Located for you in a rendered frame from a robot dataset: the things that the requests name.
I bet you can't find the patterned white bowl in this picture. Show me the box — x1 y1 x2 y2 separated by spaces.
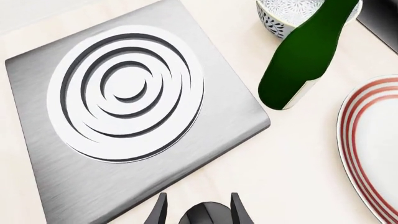
255 0 363 41

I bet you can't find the black microwave oven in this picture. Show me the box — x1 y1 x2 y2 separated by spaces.
356 0 398 56

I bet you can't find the flat stove plate with rings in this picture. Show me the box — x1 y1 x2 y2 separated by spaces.
4 0 271 224

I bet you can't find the white plate with red rings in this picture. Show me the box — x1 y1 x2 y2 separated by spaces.
336 74 398 224

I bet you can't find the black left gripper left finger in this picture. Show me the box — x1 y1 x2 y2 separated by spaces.
144 192 168 224

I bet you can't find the green glass bottle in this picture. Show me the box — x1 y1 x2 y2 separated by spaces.
257 0 361 111

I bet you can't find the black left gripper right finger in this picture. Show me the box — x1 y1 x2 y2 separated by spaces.
230 192 256 224

